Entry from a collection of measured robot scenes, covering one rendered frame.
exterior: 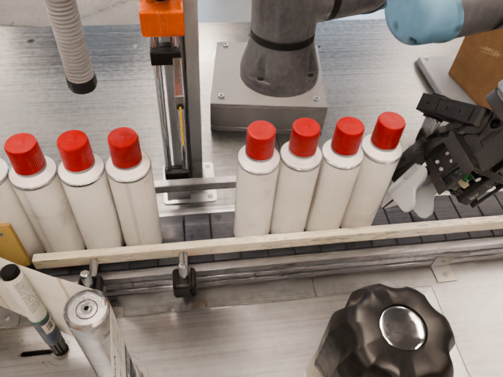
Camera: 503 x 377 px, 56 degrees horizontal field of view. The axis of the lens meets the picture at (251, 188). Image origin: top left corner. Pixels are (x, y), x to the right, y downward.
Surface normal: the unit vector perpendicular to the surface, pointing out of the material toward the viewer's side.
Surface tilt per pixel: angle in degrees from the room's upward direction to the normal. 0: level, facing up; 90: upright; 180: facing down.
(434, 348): 10
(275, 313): 0
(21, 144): 3
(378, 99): 0
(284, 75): 70
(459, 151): 60
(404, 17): 90
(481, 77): 90
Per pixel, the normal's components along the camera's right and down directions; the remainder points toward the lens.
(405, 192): -0.86, -0.22
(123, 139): 0.04, -0.68
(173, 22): 0.14, 0.76
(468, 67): -0.95, 0.20
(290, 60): 0.22, 0.48
